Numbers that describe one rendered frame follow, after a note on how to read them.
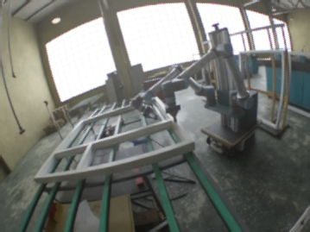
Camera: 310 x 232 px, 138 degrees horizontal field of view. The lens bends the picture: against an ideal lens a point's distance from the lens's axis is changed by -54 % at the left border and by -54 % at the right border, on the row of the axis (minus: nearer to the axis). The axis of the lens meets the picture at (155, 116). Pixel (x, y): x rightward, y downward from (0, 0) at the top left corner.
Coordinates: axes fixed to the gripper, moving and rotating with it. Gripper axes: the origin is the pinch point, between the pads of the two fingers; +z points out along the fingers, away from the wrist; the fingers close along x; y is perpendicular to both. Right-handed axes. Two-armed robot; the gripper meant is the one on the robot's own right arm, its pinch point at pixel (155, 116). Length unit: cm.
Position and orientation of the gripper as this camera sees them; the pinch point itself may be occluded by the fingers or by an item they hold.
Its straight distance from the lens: 138.7
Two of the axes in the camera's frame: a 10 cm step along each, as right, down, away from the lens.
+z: 7.9, 5.2, -3.4
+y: -4.1, 0.2, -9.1
